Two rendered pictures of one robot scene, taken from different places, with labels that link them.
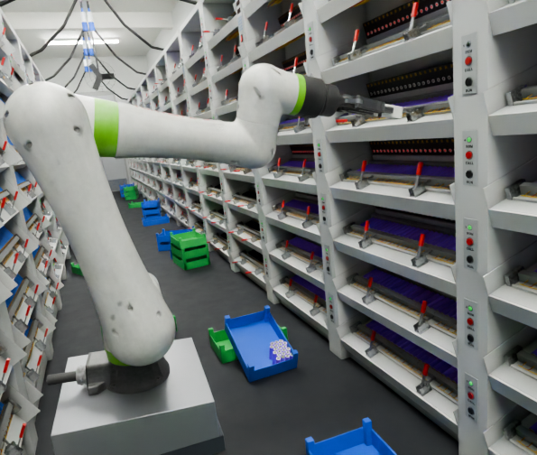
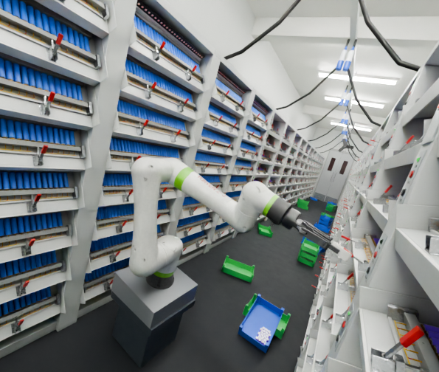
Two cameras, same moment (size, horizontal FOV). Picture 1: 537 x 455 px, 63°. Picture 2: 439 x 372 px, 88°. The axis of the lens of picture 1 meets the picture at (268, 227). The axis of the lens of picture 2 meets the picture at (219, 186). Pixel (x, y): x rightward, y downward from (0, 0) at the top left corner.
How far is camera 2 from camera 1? 0.72 m
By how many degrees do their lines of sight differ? 47
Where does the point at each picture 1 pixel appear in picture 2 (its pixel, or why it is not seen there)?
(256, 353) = (256, 325)
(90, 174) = (143, 195)
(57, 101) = (142, 167)
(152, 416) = (136, 295)
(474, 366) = not seen: outside the picture
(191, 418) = (145, 311)
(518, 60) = not seen: hidden behind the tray
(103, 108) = (182, 173)
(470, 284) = not seen: outside the picture
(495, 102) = (372, 302)
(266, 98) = (245, 201)
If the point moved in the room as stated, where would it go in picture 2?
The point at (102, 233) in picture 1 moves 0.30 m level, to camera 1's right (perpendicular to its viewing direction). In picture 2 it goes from (138, 218) to (170, 257)
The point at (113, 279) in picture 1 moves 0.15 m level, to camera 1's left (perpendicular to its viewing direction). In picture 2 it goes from (135, 235) to (124, 221)
